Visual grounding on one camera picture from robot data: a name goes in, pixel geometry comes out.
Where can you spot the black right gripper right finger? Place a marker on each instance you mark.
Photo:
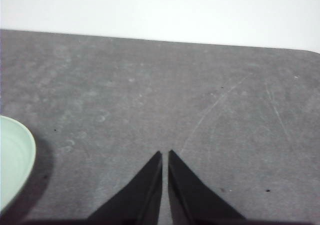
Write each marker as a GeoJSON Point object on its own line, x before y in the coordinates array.
{"type": "Point", "coordinates": [190, 200]}

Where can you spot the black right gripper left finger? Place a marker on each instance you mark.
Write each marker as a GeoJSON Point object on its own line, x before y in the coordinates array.
{"type": "Point", "coordinates": [140, 200]}

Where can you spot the green plate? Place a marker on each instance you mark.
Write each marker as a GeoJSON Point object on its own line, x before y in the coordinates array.
{"type": "Point", "coordinates": [15, 160]}

